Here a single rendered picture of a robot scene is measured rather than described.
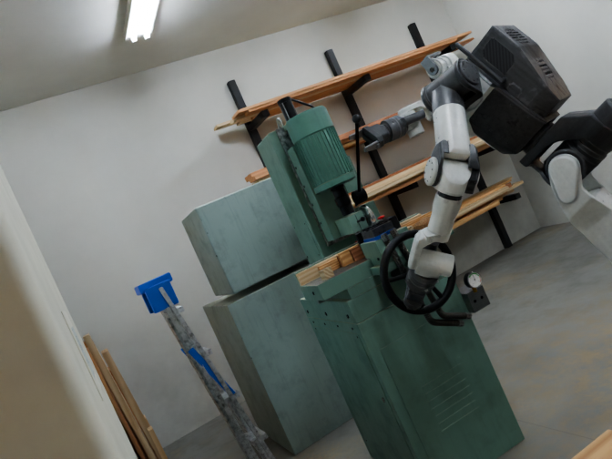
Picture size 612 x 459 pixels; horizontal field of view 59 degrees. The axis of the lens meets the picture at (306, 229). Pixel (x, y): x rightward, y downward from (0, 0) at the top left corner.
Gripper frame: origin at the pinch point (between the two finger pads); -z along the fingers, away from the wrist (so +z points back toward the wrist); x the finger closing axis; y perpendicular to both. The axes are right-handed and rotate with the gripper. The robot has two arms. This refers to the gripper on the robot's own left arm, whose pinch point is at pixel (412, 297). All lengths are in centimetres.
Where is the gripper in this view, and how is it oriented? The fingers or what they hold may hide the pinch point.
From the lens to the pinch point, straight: 179.8
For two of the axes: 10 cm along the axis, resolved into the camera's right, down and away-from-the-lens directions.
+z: 0.6, -5.5, -8.3
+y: -9.6, -2.5, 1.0
